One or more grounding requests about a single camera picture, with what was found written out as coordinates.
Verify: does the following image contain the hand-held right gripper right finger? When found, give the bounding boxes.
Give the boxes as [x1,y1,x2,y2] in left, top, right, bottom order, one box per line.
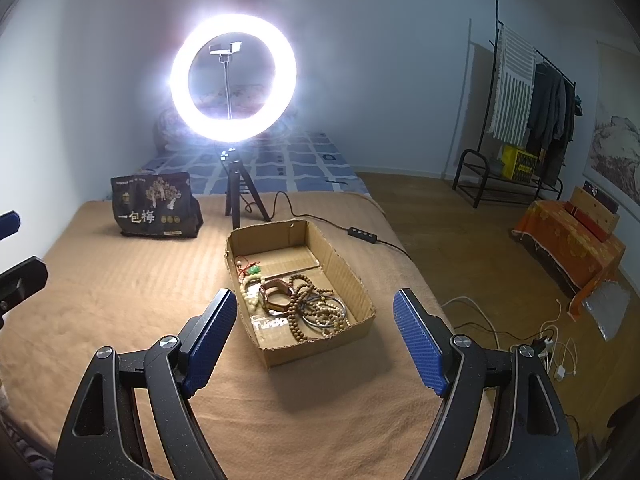
[393,288,581,480]

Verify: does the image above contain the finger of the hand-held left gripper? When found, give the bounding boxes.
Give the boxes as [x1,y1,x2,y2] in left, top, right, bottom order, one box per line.
[0,256,49,331]
[0,211,21,241]

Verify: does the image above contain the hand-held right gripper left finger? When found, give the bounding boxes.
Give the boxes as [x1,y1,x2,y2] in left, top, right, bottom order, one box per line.
[56,288,238,480]

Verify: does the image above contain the pale green bead bracelet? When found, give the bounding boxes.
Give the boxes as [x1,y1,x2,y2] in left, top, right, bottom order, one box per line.
[240,277,266,313]

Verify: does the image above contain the green pendant with red cord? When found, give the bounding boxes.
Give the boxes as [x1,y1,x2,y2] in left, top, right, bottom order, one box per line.
[236,256,263,281]

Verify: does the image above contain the blue bangle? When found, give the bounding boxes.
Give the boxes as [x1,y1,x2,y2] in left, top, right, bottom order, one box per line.
[306,296,350,335]

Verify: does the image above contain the brown wooden bead necklace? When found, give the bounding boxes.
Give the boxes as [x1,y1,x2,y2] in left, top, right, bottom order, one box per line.
[285,274,351,343]

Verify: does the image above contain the cardboard box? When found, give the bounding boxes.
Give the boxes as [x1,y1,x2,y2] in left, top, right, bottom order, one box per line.
[224,219,377,368]

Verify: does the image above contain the power strip with chargers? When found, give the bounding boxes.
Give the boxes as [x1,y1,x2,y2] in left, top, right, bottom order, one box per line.
[510,327,581,381]

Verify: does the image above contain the black printed bag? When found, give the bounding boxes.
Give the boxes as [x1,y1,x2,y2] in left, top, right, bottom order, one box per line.
[110,172,203,240]

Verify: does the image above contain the black tripod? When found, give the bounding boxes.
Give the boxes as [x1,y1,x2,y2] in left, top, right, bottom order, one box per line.
[219,146,273,231]

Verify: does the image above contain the orange covered low table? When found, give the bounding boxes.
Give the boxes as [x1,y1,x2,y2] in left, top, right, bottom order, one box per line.
[511,200,627,318]

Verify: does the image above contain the dark striped cloth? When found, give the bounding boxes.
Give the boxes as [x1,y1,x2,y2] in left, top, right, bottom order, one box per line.
[0,425,58,480]

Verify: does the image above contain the clear plastic bag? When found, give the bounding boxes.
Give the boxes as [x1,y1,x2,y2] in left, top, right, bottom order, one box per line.
[582,280,632,342]

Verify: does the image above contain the yellow crate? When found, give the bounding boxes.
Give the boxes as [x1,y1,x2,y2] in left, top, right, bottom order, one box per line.
[500,144,538,181]

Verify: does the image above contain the wooden box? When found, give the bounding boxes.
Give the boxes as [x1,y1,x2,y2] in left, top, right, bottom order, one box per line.
[570,186,621,243]

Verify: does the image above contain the dark flat box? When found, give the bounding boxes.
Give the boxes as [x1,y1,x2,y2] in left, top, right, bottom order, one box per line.
[582,181,619,213]

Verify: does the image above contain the striped towel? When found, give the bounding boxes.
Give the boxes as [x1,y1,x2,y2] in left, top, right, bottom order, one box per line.
[487,25,537,147]

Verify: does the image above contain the dark hanging clothes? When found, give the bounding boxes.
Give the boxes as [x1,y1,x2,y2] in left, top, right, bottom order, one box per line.
[525,62,583,186]

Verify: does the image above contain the phone holder clamp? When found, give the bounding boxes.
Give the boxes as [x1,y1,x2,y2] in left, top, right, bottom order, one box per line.
[209,41,244,121]

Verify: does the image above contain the black clothes rack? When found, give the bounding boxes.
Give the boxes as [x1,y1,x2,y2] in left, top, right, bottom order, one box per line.
[452,0,583,209]

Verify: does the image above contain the white cable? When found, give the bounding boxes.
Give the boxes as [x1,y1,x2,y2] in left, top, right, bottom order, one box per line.
[440,296,581,381]

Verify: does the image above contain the brown strap watch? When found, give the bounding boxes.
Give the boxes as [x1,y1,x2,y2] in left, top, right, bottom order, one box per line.
[260,280,296,311]

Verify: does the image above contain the wall poster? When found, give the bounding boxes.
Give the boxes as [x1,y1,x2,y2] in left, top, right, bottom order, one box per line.
[582,40,640,211]

